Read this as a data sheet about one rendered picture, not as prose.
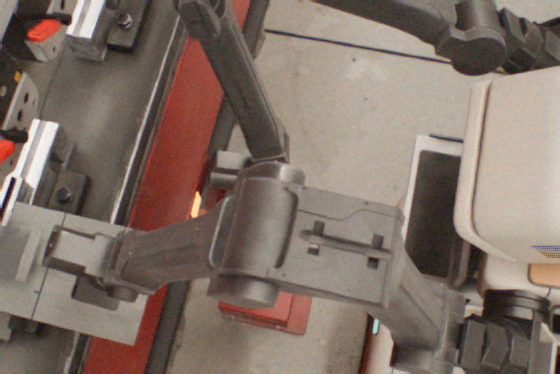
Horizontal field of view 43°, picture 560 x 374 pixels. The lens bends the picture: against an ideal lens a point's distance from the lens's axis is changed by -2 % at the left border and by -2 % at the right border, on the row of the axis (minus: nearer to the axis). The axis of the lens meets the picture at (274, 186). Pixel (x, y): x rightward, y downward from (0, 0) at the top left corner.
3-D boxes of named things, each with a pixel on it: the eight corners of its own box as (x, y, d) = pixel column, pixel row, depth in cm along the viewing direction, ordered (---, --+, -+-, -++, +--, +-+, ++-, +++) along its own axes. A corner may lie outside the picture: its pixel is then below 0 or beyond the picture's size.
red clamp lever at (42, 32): (43, 34, 103) (73, 13, 111) (17, 29, 103) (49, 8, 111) (44, 45, 104) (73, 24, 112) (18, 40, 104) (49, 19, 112)
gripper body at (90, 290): (71, 299, 103) (81, 297, 97) (92, 232, 107) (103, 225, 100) (114, 312, 106) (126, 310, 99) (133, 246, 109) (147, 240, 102)
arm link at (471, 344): (487, 372, 86) (494, 328, 87) (428, 354, 81) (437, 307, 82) (432, 366, 93) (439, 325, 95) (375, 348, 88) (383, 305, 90)
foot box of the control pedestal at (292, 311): (304, 336, 210) (304, 330, 198) (220, 317, 212) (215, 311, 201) (318, 269, 216) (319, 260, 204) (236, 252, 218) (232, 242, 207)
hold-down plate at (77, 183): (41, 337, 125) (35, 335, 122) (13, 329, 126) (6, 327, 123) (92, 178, 134) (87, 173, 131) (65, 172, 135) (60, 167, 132)
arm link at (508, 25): (532, 49, 98) (525, 21, 101) (484, 14, 93) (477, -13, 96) (482, 84, 104) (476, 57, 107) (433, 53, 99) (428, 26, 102)
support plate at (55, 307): (134, 346, 113) (133, 345, 112) (-18, 306, 116) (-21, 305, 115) (165, 237, 118) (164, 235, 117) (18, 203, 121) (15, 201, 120)
